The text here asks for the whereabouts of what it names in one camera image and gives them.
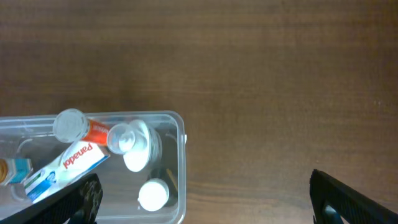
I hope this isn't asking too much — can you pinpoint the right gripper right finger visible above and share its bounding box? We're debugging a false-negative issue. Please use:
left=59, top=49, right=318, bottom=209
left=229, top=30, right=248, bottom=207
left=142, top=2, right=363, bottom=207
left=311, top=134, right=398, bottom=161
left=310, top=169, right=397, bottom=224

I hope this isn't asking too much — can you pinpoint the orange tube white cap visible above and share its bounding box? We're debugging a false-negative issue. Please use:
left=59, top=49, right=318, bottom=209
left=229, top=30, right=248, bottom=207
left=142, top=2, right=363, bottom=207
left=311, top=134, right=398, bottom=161
left=52, top=109, right=110, bottom=146

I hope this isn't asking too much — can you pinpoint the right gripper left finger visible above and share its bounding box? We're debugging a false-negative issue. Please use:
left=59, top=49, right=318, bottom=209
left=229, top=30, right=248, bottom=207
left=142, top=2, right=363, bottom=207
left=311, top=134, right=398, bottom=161
left=1, top=174, right=103, bottom=224

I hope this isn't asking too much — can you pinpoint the white Panadol box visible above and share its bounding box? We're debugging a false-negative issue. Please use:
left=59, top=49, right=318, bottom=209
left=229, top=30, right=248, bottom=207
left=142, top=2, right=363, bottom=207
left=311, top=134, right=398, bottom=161
left=23, top=141, right=110, bottom=203

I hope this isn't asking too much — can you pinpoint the white spray bottle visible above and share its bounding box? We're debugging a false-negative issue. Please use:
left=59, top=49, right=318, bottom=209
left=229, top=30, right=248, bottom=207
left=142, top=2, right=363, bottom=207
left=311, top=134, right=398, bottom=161
left=106, top=119, right=162, bottom=172

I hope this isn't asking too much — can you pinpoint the dark bottle white cap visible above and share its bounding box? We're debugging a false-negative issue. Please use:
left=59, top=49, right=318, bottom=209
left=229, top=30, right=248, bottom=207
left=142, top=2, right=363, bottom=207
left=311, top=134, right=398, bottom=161
left=137, top=168, right=178, bottom=212

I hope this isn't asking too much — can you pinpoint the clear plastic container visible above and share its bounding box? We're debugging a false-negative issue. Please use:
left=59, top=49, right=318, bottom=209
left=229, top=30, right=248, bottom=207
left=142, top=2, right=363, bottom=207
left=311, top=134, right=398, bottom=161
left=1, top=111, right=187, bottom=223

